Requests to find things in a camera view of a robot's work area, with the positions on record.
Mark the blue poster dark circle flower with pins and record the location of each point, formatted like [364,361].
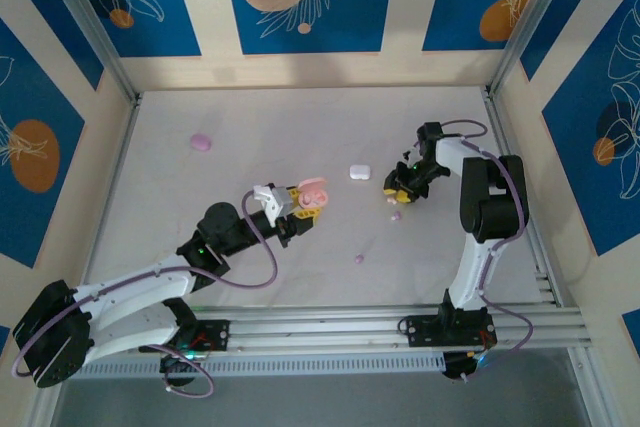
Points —
[575,172]

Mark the blue poster large peach circle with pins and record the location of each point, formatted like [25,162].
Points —
[350,22]

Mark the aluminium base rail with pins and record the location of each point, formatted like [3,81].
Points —
[320,332]

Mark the blue poster large orange circle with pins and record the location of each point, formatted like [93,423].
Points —
[30,97]

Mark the purple earbud charging case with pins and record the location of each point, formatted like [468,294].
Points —
[200,142]

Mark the blue leaf print poster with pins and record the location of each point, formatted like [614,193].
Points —
[55,7]

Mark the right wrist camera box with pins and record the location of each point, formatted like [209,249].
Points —
[407,152]

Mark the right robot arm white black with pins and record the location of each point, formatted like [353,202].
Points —
[475,272]

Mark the aluminium side rail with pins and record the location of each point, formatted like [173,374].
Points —
[118,172]
[499,122]

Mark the blue wall poster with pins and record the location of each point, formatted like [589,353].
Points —
[4,339]
[632,327]

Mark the white earbud charging case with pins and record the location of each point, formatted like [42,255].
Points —
[360,172]

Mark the purple earbud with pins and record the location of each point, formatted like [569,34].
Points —
[396,216]
[359,258]

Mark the blue poster white flower outline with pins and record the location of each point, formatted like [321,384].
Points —
[165,32]

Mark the blue poster fern orange circle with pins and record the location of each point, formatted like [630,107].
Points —
[450,22]

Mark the pink earbud charging case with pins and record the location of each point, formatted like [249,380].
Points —
[315,184]

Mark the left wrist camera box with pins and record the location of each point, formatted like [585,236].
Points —
[280,199]

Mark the aluminium frame post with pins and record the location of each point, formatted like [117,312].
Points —
[99,32]
[528,22]

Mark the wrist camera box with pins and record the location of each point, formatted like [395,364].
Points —
[407,152]
[280,199]

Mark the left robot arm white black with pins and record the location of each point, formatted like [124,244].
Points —
[130,284]

